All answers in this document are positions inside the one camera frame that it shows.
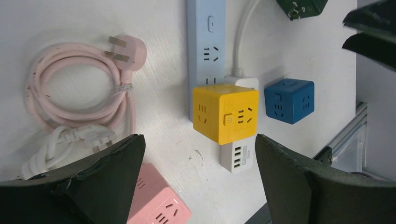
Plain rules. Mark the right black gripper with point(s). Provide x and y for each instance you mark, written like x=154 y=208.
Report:
x=376 y=32

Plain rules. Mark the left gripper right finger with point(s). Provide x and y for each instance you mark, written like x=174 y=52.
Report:
x=301 y=190

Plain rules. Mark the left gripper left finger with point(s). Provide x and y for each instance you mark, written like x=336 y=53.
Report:
x=97 y=189

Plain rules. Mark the pink cube plug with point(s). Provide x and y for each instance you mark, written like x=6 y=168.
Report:
x=155 y=201

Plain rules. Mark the small white power strip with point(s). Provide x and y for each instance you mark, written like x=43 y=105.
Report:
x=238 y=156

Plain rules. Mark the dark green cube plug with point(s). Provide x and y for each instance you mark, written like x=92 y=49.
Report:
x=298 y=9

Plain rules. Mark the blue cube plug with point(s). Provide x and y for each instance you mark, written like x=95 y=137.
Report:
x=290 y=100

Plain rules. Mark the yellow cube plug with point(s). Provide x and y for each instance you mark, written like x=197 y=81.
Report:
x=214 y=107

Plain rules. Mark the light blue power strip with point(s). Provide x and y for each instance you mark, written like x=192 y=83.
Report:
x=206 y=29

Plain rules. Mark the aluminium frame rail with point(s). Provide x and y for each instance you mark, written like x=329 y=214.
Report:
x=346 y=150

